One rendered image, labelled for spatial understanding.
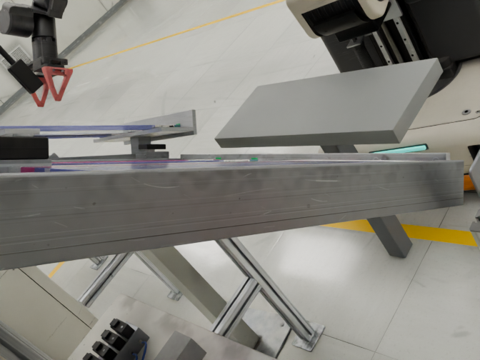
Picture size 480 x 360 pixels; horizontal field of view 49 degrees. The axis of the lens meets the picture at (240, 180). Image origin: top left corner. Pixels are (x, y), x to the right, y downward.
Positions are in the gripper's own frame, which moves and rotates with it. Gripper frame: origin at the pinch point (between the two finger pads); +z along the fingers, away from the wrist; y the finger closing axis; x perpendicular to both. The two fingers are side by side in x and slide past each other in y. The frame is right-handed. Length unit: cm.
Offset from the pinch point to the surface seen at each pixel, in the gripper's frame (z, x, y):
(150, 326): 49, 1, 35
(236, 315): 58, 39, 18
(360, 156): 19, 17, 74
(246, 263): 45, 42, 20
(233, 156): 17.1, 19.1, 42.8
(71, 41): -216, 352, -684
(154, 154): 15.0, 13.5, 22.7
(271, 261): 54, 86, -13
